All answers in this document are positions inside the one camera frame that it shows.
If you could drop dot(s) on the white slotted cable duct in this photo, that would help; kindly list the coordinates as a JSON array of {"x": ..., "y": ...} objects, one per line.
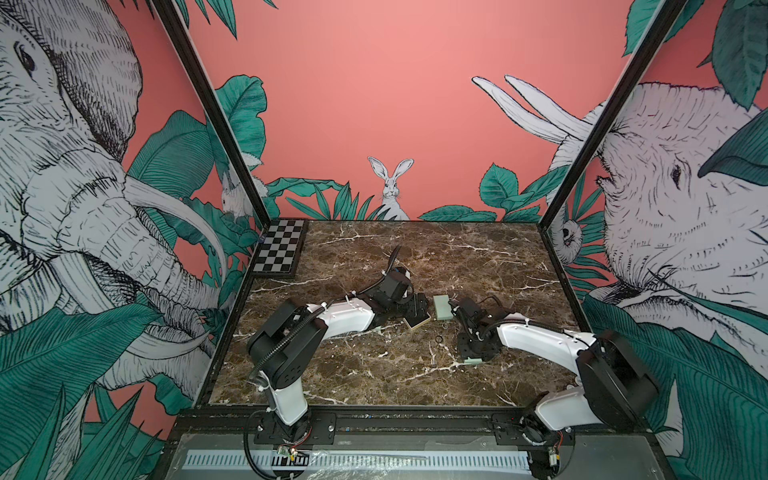
[{"x": 431, "y": 461}]

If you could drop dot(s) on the mint green box lid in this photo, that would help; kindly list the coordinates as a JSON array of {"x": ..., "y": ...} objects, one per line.
[{"x": 443, "y": 308}]

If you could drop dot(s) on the black white checkerboard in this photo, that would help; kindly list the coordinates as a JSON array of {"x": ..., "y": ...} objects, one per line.
[{"x": 279, "y": 251}]

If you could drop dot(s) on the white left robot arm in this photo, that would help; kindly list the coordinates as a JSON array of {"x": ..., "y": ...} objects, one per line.
[{"x": 285, "y": 345}]

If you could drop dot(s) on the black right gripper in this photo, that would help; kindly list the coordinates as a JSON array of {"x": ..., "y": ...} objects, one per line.
[{"x": 464, "y": 351}]

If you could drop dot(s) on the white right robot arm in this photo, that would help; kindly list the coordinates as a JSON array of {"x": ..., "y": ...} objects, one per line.
[{"x": 613, "y": 386}]

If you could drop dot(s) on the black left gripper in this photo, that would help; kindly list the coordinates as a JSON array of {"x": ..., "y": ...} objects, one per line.
[{"x": 412, "y": 310}]

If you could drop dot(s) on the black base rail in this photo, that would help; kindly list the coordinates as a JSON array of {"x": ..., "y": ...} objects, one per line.
[{"x": 327, "y": 424}]

